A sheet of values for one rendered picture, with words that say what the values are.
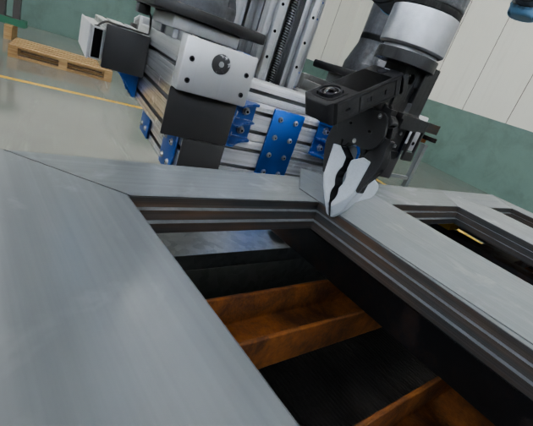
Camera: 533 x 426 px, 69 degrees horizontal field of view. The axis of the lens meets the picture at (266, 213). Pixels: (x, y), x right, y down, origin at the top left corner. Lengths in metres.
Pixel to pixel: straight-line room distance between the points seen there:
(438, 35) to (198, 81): 0.40
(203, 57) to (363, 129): 0.34
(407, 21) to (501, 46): 8.91
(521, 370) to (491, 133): 8.48
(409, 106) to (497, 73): 8.69
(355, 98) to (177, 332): 0.29
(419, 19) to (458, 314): 0.30
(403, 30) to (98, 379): 0.42
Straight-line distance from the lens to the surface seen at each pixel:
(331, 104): 0.40
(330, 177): 0.50
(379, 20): 1.11
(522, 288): 0.58
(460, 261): 0.56
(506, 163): 8.58
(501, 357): 0.43
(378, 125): 0.47
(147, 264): 0.28
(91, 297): 0.25
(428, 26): 0.47
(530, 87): 8.79
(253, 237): 0.76
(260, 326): 0.54
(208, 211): 0.42
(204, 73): 0.71
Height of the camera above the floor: 1.00
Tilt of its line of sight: 21 degrees down
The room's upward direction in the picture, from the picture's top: 20 degrees clockwise
